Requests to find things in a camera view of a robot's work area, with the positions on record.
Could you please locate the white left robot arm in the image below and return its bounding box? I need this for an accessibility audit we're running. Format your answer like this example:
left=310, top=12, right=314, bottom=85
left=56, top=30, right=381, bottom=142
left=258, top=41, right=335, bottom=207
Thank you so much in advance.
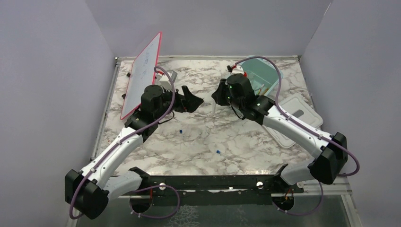
left=64, top=85, right=203, bottom=219

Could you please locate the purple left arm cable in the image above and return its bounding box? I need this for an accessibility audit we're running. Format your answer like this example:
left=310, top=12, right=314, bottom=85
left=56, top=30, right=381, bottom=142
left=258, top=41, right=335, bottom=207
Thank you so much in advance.
left=69, top=66, right=176, bottom=220

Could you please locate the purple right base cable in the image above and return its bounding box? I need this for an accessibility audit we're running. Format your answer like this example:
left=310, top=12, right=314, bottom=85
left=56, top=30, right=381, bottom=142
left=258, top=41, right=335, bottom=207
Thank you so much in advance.
left=271, top=182, right=325, bottom=217

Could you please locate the pink framed whiteboard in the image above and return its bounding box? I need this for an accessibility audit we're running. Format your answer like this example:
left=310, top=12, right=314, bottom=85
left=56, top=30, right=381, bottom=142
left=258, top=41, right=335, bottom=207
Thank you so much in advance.
left=120, top=32, right=162, bottom=120

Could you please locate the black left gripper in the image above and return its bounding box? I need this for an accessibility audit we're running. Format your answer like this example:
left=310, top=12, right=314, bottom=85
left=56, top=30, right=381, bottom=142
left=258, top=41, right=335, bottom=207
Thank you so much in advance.
left=154, top=84, right=203, bottom=120

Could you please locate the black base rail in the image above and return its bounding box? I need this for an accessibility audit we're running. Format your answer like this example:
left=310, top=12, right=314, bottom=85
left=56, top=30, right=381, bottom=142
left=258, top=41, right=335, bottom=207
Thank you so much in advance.
left=125, top=175, right=296, bottom=206

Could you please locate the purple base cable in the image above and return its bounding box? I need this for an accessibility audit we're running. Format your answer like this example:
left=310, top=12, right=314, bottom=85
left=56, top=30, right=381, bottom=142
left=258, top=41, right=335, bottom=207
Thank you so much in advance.
left=129, top=183, right=182, bottom=219
left=271, top=182, right=325, bottom=217

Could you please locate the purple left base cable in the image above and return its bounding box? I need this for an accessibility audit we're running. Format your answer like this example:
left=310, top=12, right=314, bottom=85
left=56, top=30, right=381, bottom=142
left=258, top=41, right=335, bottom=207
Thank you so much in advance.
left=129, top=183, right=182, bottom=219

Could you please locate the aluminium frame rail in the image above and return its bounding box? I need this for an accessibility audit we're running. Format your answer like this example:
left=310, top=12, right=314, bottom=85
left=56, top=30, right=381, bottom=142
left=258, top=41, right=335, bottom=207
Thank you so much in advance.
left=270, top=178, right=353, bottom=197

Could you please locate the white bin lid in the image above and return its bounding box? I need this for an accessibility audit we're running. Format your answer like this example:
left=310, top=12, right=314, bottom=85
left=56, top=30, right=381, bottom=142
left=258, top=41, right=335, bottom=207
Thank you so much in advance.
left=262, top=94, right=324, bottom=149

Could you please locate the teal plastic bin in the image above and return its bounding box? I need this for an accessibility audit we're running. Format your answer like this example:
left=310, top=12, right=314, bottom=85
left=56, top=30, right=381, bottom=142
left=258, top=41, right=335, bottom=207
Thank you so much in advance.
left=236, top=55, right=279, bottom=99

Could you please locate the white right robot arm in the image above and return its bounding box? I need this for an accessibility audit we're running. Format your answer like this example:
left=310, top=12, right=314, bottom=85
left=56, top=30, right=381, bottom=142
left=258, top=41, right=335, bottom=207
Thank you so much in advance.
left=211, top=74, right=348, bottom=192

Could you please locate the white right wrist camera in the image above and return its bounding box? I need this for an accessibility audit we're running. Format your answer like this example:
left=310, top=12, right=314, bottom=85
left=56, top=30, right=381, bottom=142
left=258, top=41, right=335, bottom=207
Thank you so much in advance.
left=227, top=65, right=247, bottom=77

